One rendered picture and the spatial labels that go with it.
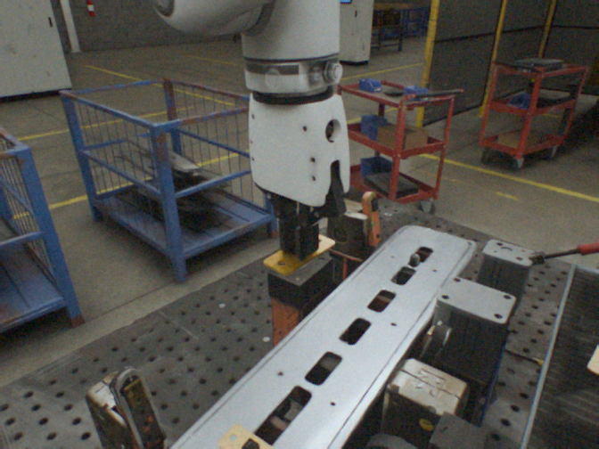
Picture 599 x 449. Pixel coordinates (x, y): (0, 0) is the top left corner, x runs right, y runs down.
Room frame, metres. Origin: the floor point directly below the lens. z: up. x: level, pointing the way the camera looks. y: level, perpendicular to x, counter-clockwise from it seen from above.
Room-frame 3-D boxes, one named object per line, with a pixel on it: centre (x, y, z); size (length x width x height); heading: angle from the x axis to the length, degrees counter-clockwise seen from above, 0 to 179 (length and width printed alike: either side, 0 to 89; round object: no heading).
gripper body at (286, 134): (0.41, 0.00, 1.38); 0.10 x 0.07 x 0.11; 47
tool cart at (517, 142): (4.20, -2.19, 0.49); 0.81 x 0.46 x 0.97; 123
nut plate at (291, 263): (0.41, 0.00, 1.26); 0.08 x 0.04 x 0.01; 137
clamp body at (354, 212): (0.93, -0.13, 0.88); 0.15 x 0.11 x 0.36; 55
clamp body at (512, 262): (0.73, -0.42, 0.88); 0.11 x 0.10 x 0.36; 55
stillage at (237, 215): (2.78, 0.86, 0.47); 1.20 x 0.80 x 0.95; 46
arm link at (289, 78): (0.40, 0.01, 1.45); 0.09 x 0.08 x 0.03; 47
